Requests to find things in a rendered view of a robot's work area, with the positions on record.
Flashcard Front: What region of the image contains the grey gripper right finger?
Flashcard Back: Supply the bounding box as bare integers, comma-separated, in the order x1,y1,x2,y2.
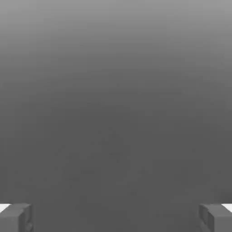
198,203,232,232

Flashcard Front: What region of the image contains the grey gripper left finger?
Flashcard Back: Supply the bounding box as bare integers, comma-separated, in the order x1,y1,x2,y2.
0,203,34,232

